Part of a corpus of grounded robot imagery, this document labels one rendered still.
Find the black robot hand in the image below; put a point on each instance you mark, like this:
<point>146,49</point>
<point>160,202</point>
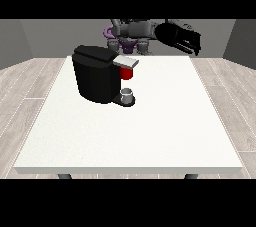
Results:
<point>170,36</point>

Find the pale grey machine lid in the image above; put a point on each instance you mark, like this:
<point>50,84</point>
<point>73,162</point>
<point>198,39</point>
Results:
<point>126,61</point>

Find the red pod holder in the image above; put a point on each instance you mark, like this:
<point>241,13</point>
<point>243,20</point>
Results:
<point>125,73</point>

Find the black coffee machine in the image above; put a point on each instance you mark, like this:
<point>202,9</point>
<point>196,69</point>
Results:
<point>95,77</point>

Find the grey robot trunk purple rings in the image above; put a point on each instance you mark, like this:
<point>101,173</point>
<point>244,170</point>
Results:
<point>133,30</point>

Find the small grey cup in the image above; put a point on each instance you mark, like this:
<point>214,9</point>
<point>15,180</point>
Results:
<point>127,95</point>

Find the dark table leg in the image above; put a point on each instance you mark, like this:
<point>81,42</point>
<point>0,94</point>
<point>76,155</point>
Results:
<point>64,176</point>
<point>191,176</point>

